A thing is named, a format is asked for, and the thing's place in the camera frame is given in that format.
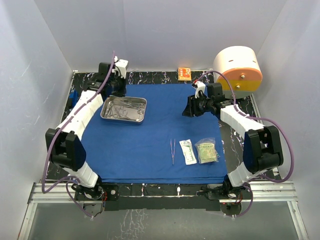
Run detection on pink cylindrical tissue phantom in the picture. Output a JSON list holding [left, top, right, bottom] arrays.
[[213, 46, 263, 99]]

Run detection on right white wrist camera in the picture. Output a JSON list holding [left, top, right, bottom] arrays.
[[192, 80, 206, 99]]

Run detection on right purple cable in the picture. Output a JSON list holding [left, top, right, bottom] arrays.
[[194, 70, 295, 218]]

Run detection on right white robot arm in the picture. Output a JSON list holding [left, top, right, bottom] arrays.
[[182, 80, 284, 199]]

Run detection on small orange circuit board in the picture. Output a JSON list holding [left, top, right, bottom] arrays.
[[177, 67, 192, 82]]

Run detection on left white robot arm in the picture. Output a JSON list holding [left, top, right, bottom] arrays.
[[45, 58, 129, 200]]

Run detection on steel forceps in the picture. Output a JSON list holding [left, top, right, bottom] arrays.
[[170, 139, 176, 165]]

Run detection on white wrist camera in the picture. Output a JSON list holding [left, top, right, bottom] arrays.
[[192, 80, 206, 99], [112, 56, 129, 79]]

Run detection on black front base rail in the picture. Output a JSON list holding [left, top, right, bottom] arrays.
[[99, 182, 254, 212]]

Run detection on green suture packet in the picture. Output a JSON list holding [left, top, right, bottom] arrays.
[[195, 137, 220, 164]]

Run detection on small blue plastic clip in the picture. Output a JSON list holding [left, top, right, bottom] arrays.
[[66, 89, 78, 110]]

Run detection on blue surgical drape cloth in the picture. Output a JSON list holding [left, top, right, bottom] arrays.
[[81, 84, 227, 184]]

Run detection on aluminium frame extrusion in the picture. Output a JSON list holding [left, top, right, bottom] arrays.
[[18, 181, 309, 240]]

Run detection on steel ring-handle scissors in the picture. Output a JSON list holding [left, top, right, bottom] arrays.
[[106, 105, 129, 120]]

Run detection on metal instrument tray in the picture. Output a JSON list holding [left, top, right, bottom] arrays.
[[100, 95, 147, 125]]

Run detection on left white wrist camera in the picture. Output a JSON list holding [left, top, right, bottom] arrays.
[[112, 56, 129, 79]]

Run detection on white packet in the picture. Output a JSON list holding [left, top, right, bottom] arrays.
[[179, 139, 197, 166]]

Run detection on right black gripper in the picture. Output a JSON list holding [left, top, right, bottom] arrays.
[[182, 93, 213, 118]]

